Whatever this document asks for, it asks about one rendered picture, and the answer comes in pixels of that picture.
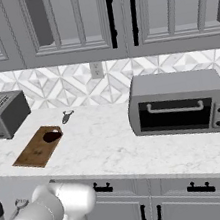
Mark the wooden cutting board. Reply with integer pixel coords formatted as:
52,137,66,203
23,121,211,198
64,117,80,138
6,122,69,174

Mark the grey metal peeler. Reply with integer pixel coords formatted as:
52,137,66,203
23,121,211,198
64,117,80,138
60,109,78,126

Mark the black toaster oven door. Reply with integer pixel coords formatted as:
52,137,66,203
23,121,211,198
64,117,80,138
135,90,218,141

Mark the grey toaster oven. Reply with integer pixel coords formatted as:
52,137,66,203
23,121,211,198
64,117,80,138
121,61,220,148

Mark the grey drawer front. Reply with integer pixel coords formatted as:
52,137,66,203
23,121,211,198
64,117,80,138
147,167,220,213
48,164,152,214

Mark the silver toaster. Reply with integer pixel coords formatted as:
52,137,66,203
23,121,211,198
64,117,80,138
0,85,36,142

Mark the grey base cupboard door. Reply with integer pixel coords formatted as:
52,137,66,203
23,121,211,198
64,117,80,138
82,190,156,220
150,185,220,220

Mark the white wall outlet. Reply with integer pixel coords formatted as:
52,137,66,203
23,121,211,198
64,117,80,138
88,60,107,82

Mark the grey toaster oven door handle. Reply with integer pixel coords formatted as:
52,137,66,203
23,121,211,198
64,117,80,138
145,93,206,121

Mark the black drawer handle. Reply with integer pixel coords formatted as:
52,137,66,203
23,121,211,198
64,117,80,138
92,179,115,196
185,178,217,197

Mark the black wall cupboard handle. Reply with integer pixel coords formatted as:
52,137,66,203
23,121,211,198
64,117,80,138
104,0,122,51
126,0,146,48

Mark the black base cupboard handle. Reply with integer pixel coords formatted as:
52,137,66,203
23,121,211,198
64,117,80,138
138,203,149,220
153,203,165,220

